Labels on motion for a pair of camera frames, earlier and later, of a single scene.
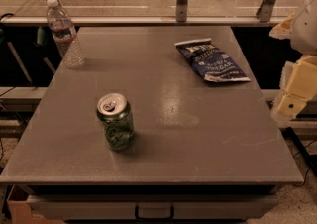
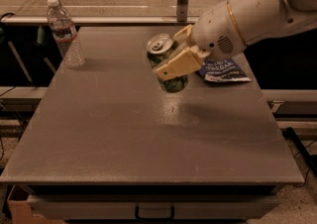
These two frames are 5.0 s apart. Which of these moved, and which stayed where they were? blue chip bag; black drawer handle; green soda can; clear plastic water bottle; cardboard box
Moved: green soda can
Stayed: cardboard box; black drawer handle; clear plastic water bottle; blue chip bag
